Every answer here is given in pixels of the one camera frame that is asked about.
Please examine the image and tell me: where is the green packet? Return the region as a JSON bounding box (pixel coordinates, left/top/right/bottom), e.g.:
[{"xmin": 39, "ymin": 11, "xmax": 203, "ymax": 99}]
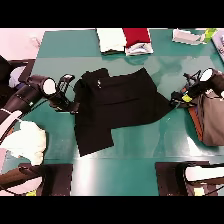
[{"xmin": 202, "ymin": 28, "xmax": 218, "ymax": 44}]

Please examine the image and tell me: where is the white bunched garment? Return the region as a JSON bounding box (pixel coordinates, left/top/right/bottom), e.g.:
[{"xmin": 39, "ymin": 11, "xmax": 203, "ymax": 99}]
[{"xmin": 0, "ymin": 119, "xmax": 48, "ymax": 166}]

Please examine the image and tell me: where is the red folded garment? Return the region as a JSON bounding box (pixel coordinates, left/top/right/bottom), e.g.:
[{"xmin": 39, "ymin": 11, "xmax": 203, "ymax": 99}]
[{"xmin": 122, "ymin": 28, "xmax": 152, "ymax": 48}]

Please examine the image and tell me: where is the orange garment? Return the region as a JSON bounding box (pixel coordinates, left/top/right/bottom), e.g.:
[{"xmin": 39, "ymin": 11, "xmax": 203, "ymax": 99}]
[{"xmin": 181, "ymin": 87, "xmax": 205, "ymax": 143}]

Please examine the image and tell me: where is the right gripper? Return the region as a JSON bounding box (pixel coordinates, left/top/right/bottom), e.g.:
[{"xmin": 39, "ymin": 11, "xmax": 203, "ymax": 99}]
[{"xmin": 170, "ymin": 91, "xmax": 192, "ymax": 109}]

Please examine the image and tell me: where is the black shirt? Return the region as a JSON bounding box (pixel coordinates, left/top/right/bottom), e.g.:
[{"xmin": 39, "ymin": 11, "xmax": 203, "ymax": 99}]
[{"xmin": 73, "ymin": 67, "xmax": 175, "ymax": 158}]

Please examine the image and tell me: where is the black garment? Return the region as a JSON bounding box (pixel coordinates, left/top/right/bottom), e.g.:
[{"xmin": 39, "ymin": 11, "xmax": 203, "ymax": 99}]
[{"xmin": 0, "ymin": 54, "xmax": 16, "ymax": 84}]

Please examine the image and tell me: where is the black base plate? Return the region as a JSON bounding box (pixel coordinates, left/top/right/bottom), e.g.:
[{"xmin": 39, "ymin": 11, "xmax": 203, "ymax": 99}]
[
  {"xmin": 41, "ymin": 162, "xmax": 74, "ymax": 197},
  {"xmin": 155, "ymin": 161, "xmax": 188, "ymax": 197}
]

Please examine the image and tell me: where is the white folded garment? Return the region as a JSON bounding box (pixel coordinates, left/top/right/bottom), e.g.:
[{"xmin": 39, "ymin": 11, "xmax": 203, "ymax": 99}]
[{"xmin": 95, "ymin": 28, "xmax": 128, "ymax": 55}]

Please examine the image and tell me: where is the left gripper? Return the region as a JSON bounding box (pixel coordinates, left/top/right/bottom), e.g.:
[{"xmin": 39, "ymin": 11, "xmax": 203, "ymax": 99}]
[{"xmin": 49, "ymin": 89, "xmax": 80, "ymax": 115}]

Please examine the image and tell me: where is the lavender garment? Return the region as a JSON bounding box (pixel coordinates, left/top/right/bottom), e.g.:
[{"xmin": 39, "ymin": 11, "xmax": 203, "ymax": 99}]
[{"xmin": 8, "ymin": 65, "xmax": 28, "ymax": 90}]

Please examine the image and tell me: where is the pale grey folded garment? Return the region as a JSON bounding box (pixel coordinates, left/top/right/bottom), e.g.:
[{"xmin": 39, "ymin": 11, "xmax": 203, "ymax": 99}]
[{"xmin": 124, "ymin": 42, "xmax": 155, "ymax": 57}]

